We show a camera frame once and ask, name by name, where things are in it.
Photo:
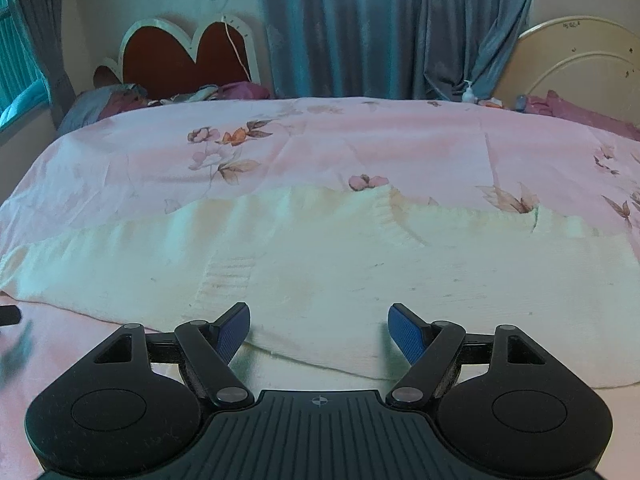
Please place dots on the orange box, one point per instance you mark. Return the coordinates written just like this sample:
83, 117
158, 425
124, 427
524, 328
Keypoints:
492, 103

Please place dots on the blue-grey curtain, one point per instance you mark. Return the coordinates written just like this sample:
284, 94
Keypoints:
380, 25

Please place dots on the heart-shaped red headboard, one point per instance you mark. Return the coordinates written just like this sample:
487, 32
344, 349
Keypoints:
170, 60

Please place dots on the purple blanket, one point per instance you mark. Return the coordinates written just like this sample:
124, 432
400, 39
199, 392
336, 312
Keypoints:
590, 115

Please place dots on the magenta cloth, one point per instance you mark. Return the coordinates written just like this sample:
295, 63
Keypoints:
245, 91

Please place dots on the window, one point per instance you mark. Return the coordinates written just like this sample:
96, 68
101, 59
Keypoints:
17, 70

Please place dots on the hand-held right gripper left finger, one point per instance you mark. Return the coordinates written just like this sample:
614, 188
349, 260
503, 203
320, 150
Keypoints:
233, 332

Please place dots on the white pump bottle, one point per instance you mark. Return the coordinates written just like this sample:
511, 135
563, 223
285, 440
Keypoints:
469, 94

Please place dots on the cream arched headboard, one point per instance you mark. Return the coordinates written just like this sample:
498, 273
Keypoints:
575, 65

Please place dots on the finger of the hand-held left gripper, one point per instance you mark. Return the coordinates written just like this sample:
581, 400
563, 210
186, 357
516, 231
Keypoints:
9, 315

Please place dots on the pile of mixed clothes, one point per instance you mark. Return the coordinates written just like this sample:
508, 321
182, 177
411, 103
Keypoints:
190, 94

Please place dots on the grey window curtain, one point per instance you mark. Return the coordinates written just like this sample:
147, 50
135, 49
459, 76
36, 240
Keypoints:
45, 25

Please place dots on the pink floral bedsheet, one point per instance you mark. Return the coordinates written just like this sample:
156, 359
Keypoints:
350, 145

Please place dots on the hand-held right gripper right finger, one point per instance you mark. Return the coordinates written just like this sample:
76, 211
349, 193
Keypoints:
407, 332

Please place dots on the small blue item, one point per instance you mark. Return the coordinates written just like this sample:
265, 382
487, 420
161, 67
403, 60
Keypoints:
520, 103

